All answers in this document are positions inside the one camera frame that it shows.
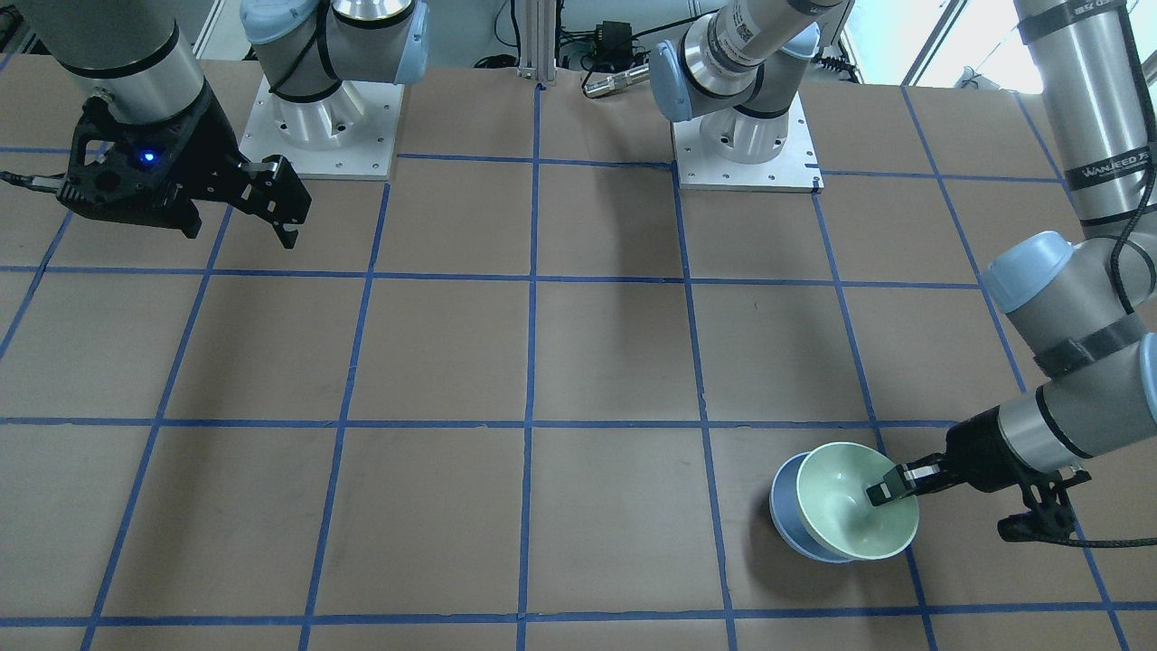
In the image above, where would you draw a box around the green bowl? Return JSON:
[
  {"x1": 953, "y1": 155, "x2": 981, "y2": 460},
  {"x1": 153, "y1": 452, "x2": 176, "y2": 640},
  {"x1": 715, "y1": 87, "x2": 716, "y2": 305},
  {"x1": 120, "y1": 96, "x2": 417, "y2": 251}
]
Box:
[{"x1": 795, "y1": 441, "x2": 920, "y2": 561}]

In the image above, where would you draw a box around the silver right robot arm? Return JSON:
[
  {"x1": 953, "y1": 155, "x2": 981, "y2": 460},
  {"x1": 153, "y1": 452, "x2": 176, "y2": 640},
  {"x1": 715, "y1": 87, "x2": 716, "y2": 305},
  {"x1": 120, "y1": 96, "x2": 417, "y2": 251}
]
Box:
[{"x1": 3, "y1": 1, "x2": 429, "y2": 249}]

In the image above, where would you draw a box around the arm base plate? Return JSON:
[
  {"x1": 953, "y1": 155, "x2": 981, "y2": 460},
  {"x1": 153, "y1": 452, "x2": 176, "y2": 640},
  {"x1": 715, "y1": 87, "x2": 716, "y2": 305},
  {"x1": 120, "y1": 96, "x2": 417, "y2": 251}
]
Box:
[
  {"x1": 239, "y1": 77, "x2": 408, "y2": 182},
  {"x1": 671, "y1": 94, "x2": 825, "y2": 193}
]

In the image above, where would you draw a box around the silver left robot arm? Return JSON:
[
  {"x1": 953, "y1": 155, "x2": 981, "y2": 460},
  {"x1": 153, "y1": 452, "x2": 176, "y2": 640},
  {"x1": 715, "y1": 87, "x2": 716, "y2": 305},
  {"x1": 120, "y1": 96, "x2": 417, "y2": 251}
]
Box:
[{"x1": 867, "y1": 1, "x2": 1154, "y2": 505}]

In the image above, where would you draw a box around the blue bowl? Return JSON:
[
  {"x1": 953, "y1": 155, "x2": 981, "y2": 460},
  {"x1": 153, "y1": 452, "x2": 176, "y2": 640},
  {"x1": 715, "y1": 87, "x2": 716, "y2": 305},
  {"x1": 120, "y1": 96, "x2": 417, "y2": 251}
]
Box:
[{"x1": 768, "y1": 452, "x2": 852, "y2": 564}]

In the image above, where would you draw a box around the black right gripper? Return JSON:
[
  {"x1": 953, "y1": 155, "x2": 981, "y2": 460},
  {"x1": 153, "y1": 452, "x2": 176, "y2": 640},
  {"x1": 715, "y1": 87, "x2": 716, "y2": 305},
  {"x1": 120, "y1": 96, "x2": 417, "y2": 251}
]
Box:
[{"x1": 56, "y1": 83, "x2": 314, "y2": 249}]

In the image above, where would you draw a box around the silver cylinder connector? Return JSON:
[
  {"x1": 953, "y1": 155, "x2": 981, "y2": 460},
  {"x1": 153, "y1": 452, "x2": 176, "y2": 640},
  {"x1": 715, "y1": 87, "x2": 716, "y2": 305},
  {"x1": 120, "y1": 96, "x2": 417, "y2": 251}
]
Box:
[{"x1": 582, "y1": 62, "x2": 650, "y2": 99}]

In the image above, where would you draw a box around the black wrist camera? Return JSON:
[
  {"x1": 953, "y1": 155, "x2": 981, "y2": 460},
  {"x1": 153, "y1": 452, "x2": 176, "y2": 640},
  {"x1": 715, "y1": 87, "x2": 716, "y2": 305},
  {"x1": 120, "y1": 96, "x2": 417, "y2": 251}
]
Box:
[{"x1": 997, "y1": 466, "x2": 1092, "y2": 548}]

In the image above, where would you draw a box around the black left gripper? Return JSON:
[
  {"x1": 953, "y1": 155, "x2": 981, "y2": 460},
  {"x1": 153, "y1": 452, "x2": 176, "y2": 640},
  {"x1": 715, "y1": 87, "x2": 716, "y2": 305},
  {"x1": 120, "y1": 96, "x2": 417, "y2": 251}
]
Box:
[{"x1": 865, "y1": 409, "x2": 1040, "y2": 506}]

